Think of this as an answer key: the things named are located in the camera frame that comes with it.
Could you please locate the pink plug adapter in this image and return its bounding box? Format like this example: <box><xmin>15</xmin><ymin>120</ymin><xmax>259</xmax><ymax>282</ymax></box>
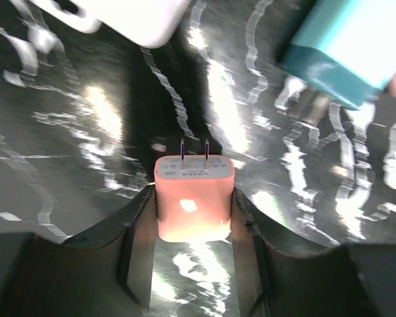
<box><xmin>154</xmin><ymin>140</ymin><xmax>235</xmax><ymax>243</ymax></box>

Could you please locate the white multicolour power strip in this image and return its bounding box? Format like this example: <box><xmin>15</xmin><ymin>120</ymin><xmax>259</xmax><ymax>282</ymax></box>
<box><xmin>32</xmin><ymin>0</ymin><xmax>190</xmax><ymax>48</ymax></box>

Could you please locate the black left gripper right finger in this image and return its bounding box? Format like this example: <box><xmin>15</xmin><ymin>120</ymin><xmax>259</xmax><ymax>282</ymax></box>
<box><xmin>231</xmin><ymin>190</ymin><xmax>396</xmax><ymax>316</ymax></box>

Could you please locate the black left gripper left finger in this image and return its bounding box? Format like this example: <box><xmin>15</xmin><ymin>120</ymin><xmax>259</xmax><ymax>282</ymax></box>
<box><xmin>0</xmin><ymin>186</ymin><xmax>157</xmax><ymax>316</ymax></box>

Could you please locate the teal plug adapter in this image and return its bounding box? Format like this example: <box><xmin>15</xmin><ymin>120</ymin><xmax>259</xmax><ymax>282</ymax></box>
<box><xmin>280</xmin><ymin>0</ymin><xmax>396</xmax><ymax>110</ymax></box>

